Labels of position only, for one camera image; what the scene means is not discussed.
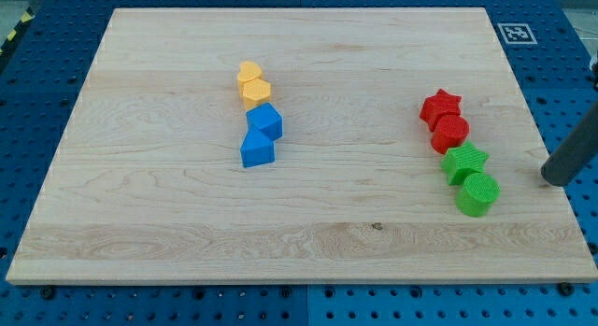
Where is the green star block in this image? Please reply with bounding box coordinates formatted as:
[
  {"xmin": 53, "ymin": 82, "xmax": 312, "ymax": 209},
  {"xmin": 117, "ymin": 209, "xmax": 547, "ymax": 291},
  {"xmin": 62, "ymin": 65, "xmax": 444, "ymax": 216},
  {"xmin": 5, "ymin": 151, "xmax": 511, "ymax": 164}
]
[{"xmin": 440, "ymin": 140, "xmax": 490, "ymax": 186}]

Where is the red star block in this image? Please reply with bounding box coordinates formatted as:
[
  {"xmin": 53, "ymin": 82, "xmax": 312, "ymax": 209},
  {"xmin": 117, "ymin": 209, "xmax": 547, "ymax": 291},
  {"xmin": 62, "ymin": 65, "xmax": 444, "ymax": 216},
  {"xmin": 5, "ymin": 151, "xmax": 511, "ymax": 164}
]
[{"xmin": 420, "ymin": 89, "xmax": 462, "ymax": 132}]

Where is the light wooden board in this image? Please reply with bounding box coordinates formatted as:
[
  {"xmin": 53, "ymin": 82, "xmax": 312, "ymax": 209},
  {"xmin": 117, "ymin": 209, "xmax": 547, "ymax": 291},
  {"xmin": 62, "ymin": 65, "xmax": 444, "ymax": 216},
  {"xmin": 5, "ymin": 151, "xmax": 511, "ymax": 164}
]
[{"xmin": 7, "ymin": 7, "xmax": 597, "ymax": 285}]

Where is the blue triangular block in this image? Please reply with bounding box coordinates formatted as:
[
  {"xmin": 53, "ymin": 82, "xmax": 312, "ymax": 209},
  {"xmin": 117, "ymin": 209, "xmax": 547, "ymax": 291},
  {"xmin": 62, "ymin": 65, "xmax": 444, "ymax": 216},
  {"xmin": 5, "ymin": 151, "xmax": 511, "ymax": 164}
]
[{"xmin": 240, "ymin": 127, "xmax": 275, "ymax": 168}]

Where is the blue cube block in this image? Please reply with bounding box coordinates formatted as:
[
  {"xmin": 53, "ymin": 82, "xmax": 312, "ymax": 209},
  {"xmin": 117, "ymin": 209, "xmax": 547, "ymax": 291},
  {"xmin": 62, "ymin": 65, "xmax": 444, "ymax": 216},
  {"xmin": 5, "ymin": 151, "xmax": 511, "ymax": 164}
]
[{"xmin": 246, "ymin": 102, "xmax": 283, "ymax": 141}]

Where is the yellow hexagon block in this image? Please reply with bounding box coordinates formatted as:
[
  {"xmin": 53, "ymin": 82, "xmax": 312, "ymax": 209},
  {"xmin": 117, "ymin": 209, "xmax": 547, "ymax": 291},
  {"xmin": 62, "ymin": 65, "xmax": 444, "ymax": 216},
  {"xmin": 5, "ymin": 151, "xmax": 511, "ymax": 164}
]
[{"xmin": 241, "ymin": 78, "xmax": 271, "ymax": 111}]

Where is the yellow heart block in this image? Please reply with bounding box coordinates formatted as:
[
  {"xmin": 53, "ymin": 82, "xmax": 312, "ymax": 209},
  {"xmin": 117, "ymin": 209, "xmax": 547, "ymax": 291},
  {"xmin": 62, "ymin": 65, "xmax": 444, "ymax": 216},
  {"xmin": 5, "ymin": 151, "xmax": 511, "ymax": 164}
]
[{"xmin": 236, "ymin": 61, "xmax": 263, "ymax": 95}]

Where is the red cylinder block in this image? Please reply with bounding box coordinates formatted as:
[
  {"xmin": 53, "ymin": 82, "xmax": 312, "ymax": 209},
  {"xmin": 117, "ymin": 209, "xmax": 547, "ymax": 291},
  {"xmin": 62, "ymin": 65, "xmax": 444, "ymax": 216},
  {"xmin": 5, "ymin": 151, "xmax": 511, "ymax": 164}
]
[{"xmin": 431, "ymin": 115, "xmax": 470, "ymax": 154}]

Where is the green cylinder block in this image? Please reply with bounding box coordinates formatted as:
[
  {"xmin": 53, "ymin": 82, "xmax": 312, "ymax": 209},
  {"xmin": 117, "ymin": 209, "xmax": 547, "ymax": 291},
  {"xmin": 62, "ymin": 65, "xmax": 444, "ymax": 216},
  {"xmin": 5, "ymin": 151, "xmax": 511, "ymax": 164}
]
[{"xmin": 455, "ymin": 173, "xmax": 501, "ymax": 218}]

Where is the white fiducial marker tag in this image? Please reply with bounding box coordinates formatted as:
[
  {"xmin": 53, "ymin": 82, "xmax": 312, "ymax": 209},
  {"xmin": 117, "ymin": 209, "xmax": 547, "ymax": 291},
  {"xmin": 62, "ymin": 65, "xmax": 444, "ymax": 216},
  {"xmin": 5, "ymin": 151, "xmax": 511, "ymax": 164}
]
[{"xmin": 497, "ymin": 22, "xmax": 537, "ymax": 45}]

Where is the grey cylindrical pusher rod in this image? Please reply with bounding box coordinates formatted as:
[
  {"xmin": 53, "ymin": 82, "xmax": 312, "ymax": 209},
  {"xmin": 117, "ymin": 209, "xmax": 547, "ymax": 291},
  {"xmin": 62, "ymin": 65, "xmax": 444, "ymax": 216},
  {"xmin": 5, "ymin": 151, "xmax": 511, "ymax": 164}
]
[{"xmin": 540, "ymin": 103, "xmax": 597, "ymax": 187}]

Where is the black screw bottom left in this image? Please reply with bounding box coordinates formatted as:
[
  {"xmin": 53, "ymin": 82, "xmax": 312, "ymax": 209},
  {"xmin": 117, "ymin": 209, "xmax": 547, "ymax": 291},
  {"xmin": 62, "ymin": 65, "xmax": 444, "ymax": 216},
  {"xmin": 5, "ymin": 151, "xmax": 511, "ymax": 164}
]
[{"xmin": 39, "ymin": 286, "xmax": 56, "ymax": 301}]

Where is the black screw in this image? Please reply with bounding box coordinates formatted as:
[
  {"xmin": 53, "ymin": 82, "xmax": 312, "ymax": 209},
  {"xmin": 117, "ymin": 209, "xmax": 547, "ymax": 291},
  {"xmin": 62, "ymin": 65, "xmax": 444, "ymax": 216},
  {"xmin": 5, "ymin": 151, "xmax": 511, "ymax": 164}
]
[
  {"xmin": 557, "ymin": 282, "xmax": 575, "ymax": 297},
  {"xmin": 39, "ymin": 286, "xmax": 56, "ymax": 301}
]

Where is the black screw bottom right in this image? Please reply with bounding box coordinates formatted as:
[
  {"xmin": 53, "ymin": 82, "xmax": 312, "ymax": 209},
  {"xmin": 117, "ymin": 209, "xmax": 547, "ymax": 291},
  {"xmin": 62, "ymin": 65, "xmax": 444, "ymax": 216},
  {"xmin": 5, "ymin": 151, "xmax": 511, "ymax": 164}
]
[{"xmin": 557, "ymin": 282, "xmax": 575, "ymax": 297}]

